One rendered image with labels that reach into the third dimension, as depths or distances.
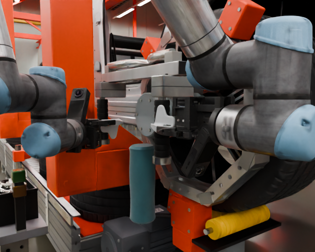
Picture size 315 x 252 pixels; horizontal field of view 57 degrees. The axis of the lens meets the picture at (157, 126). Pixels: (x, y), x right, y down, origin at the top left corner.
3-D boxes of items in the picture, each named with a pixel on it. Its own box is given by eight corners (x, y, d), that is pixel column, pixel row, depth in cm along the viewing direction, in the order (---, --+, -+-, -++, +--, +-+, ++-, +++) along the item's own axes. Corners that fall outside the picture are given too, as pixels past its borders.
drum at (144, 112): (215, 136, 91) (215, 90, 89) (158, 142, 79) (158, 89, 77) (186, 132, 102) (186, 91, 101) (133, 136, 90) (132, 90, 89)
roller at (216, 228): (275, 221, 99) (275, 204, 98) (212, 245, 82) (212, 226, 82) (260, 215, 104) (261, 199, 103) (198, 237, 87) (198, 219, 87)
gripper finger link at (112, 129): (122, 136, 93) (97, 139, 86) (122, 118, 92) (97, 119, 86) (128, 137, 90) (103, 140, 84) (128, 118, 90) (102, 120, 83)
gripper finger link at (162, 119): (152, 104, 66) (182, 105, 60) (152, 130, 67) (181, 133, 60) (141, 104, 64) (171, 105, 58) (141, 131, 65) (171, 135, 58)
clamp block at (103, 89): (126, 97, 96) (126, 81, 96) (100, 97, 91) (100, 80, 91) (119, 97, 101) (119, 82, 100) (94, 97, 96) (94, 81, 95)
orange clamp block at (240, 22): (249, 41, 79) (267, 9, 74) (229, 38, 75) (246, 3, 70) (233, 30, 84) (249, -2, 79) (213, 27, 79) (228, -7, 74)
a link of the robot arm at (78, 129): (47, 119, 70) (78, 120, 69) (57, 118, 75) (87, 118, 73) (48, 150, 71) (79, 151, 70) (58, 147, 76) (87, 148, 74)
